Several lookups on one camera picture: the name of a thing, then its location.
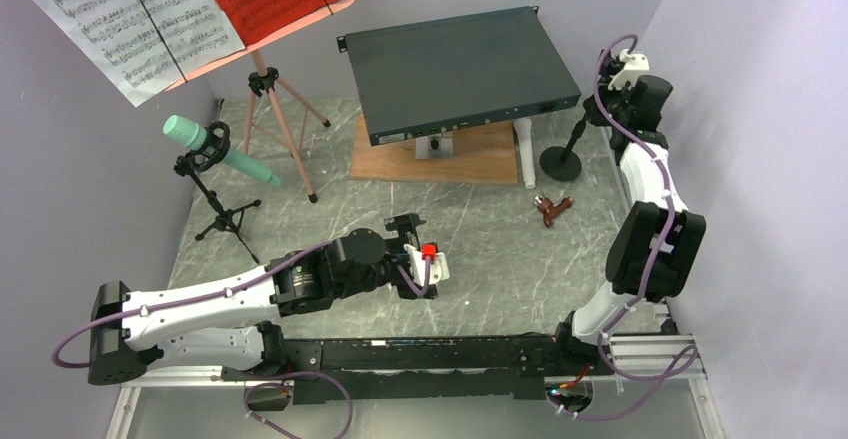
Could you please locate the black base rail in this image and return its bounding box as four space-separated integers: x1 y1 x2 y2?
221 333 599 405

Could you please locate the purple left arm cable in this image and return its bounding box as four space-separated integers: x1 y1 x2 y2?
51 240 439 369

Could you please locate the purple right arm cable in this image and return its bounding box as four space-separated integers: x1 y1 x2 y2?
547 33 700 423

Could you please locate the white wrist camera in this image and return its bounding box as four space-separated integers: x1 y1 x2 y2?
607 50 650 91
404 243 451 289

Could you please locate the pink music stand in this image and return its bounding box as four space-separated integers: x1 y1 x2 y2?
169 0 355 203

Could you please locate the black round-base mic stand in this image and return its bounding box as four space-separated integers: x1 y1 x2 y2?
539 114 588 182

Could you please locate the mint green microphone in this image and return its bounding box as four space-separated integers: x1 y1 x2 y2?
162 115 282 187

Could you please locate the grey unit support bracket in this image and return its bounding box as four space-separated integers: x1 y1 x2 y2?
415 132 454 160

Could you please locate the white microphone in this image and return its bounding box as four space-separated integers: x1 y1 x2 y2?
512 118 536 189

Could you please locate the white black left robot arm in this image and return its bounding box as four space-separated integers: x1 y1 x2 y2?
86 213 450 386

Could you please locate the black tripod mic stand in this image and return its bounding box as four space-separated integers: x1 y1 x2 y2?
173 121 263 265

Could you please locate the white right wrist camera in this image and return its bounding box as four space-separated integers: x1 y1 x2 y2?
607 50 650 91

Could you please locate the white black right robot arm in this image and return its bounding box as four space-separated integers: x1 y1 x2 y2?
550 74 706 374

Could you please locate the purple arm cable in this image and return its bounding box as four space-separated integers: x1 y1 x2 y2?
51 240 439 369
547 33 700 423

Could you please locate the wooden board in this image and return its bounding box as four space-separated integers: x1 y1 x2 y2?
350 116 519 185

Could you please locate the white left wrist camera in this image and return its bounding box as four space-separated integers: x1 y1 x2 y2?
404 243 451 289

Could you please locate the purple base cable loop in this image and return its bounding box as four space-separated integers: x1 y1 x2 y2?
242 370 354 439

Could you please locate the dark rack-mount audio unit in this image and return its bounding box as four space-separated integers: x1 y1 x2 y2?
337 6 581 146

